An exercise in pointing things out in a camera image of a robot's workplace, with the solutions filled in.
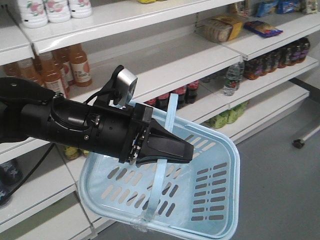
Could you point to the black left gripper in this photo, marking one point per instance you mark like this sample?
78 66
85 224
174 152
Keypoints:
118 129

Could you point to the light blue plastic basket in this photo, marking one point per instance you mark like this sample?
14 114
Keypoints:
194 201

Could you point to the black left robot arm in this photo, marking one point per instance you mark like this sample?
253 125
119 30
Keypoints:
30 110

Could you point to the dark cola bottle red label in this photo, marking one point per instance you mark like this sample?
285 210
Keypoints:
192 92

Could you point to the orange juice bottle far right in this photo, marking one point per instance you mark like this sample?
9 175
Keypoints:
80 65

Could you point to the orange juice bottle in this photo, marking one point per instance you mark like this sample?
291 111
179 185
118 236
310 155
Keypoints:
51 74
80 65

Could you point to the white metal shelf unit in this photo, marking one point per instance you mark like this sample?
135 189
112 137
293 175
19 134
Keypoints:
161 44

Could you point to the orange juice bottle front right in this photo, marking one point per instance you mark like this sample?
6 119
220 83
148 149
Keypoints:
51 74

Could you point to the clear cookie box yellow label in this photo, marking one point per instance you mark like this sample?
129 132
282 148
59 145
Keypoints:
222 28

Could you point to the white peach drink bottle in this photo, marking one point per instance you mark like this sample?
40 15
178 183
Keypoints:
32 13

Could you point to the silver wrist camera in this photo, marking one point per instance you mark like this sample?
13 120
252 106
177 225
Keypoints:
119 89

